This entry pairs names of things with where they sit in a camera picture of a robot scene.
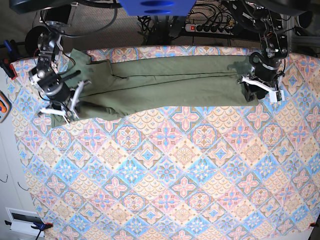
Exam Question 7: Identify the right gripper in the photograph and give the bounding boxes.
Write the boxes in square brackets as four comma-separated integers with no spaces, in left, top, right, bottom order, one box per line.
[37,70,91,124]

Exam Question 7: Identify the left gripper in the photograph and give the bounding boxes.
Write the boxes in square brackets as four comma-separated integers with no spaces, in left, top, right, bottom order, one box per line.
[237,62,285,102]

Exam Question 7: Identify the green t-shirt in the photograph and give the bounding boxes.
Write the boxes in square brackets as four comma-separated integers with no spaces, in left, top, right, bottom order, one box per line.
[51,48,260,128]

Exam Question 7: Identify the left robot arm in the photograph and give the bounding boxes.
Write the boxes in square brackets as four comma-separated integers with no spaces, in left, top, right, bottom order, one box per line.
[229,0,288,103]

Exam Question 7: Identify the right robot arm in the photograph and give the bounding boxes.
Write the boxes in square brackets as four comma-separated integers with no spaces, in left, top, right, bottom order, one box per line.
[29,4,93,123]

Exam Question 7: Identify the white power strip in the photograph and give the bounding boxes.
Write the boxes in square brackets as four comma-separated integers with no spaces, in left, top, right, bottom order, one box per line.
[184,23,234,36]

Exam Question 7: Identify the red black clamp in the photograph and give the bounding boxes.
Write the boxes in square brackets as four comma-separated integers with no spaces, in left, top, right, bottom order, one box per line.
[0,39,18,80]

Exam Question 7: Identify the patterned tablecloth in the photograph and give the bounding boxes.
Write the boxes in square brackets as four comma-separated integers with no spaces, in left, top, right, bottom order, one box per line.
[7,53,320,240]

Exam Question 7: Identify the blue clamp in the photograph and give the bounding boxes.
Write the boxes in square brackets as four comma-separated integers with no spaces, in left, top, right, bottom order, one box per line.
[31,222,53,232]

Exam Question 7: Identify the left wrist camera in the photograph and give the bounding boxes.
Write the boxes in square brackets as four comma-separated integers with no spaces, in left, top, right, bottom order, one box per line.
[268,89,285,103]

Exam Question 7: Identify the tangled black cables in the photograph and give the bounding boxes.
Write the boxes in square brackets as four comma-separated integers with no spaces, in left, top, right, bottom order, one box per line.
[136,14,186,46]

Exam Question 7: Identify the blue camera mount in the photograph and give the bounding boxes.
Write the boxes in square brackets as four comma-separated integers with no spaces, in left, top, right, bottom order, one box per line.
[118,0,196,17]

